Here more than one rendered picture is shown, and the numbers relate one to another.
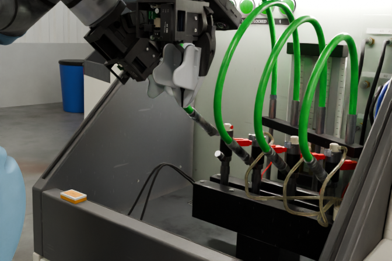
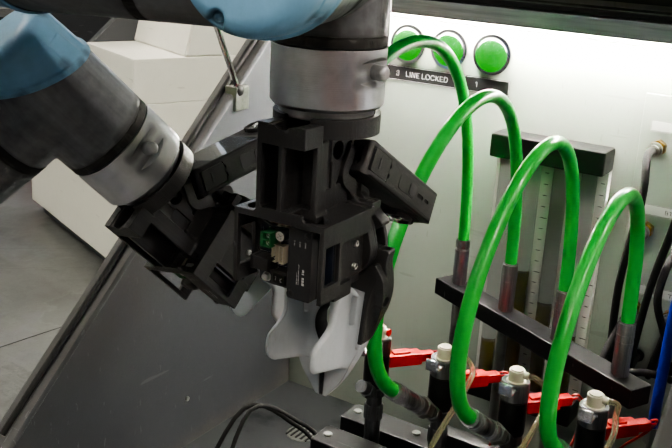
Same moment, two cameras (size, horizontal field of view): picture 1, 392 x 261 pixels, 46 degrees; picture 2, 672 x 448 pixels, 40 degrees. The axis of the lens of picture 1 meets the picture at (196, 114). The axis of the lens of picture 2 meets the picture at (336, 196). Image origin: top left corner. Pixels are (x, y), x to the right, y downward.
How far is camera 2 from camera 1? 0.24 m
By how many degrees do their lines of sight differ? 8
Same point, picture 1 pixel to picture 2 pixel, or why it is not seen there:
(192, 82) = (344, 355)
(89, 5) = (121, 175)
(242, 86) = not seen: hidden behind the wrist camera
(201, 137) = not seen: hidden behind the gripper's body
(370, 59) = (657, 182)
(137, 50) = (219, 250)
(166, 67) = (291, 323)
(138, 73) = (221, 297)
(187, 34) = (341, 278)
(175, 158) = (258, 339)
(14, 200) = not seen: outside the picture
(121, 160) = (154, 367)
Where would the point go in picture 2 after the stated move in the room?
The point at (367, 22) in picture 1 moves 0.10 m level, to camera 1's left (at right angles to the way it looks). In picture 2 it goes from (653, 109) to (569, 106)
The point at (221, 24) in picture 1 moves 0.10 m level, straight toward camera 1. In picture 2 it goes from (396, 216) to (412, 264)
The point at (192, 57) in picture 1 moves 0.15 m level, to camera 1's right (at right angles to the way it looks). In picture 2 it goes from (345, 310) to (557, 314)
